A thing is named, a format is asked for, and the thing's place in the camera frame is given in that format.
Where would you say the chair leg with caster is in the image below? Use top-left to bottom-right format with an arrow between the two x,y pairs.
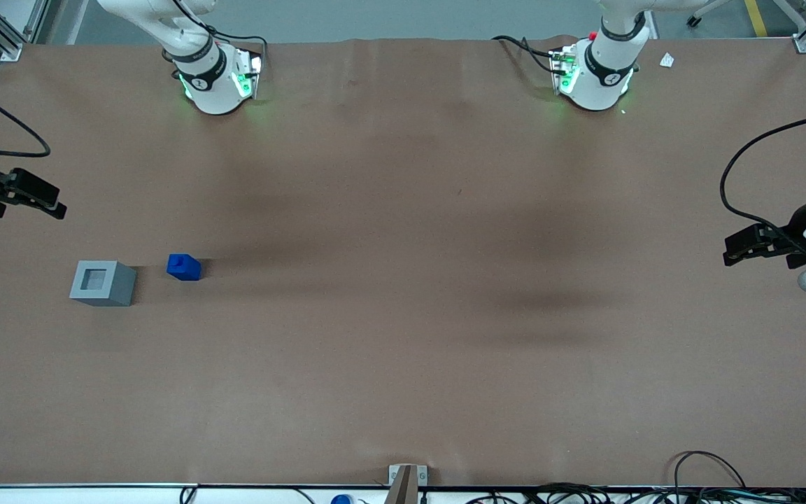
686,0 -> 734,29

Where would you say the black cable bundle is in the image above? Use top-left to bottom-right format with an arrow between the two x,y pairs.
465,482 -> 806,504

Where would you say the black base cable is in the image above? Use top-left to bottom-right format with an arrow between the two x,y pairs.
492,35 -> 559,75
165,0 -> 269,71

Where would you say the gray square base block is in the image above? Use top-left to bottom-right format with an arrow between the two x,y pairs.
69,260 -> 138,307

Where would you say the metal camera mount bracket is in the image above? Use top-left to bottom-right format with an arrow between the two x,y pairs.
388,463 -> 428,504

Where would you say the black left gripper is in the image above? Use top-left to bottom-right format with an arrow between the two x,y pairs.
723,196 -> 806,271

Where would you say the long black left arm cable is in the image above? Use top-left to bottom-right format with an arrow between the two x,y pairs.
719,110 -> 806,242

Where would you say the black looped cable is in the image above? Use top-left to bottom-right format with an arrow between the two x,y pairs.
672,451 -> 748,492

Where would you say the aluminium frame post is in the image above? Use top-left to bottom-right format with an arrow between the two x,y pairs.
774,0 -> 806,55
0,0 -> 50,62

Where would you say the blue plastic part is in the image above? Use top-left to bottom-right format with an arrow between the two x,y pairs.
167,253 -> 202,282

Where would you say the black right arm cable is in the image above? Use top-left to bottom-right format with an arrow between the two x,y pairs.
0,73 -> 52,159

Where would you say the black right base cable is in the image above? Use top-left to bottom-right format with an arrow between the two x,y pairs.
165,0 -> 269,71

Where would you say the black left base cable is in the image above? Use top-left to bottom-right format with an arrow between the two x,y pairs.
492,35 -> 559,75

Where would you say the brown table mat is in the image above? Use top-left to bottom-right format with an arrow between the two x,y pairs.
0,35 -> 806,488

